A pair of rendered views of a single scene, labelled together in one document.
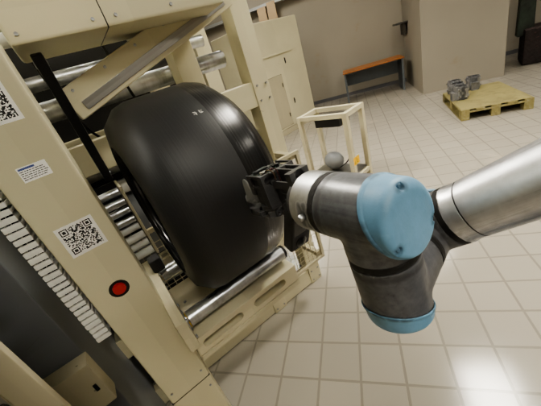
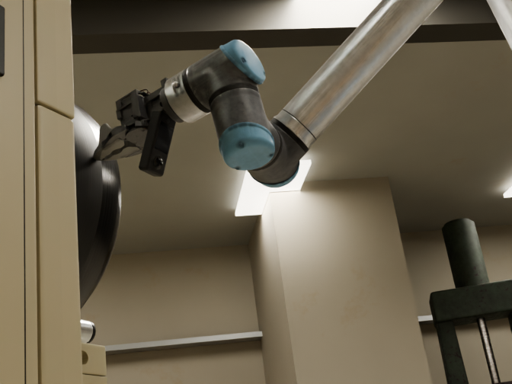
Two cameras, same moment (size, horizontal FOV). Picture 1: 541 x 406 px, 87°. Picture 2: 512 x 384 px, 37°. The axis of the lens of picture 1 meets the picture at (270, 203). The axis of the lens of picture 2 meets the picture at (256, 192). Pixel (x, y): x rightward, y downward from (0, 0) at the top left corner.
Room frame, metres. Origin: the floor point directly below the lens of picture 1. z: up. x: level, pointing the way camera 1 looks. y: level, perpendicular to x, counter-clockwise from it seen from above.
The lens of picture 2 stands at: (-0.72, 0.49, 0.51)
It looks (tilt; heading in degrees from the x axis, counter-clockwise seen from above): 23 degrees up; 328
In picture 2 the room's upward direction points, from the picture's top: 8 degrees counter-clockwise
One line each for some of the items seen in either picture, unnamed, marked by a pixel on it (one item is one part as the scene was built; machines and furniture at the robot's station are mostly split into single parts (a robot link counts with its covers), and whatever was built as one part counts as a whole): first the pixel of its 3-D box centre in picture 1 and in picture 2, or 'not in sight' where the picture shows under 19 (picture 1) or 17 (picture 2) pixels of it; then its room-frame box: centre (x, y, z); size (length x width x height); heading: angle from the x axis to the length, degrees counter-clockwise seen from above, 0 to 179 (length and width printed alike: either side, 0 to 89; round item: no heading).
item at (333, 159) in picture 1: (335, 147); not in sight; (2.94, -0.87, 0.40); 0.60 x 0.35 x 0.80; 38
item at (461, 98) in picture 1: (481, 93); not in sight; (3.81, -3.31, 0.16); 1.20 x 0.80 x 0.33; 157
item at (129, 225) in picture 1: (112, 228); not in sight; (1.02, 0.61, 1.05); 0.20 x 0.15 x 0.30; 118
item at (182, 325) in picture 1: (167, 297); not in sight; (0.70, 0.39, 0.90); 0.40 x 0.03 x 0.10; 28
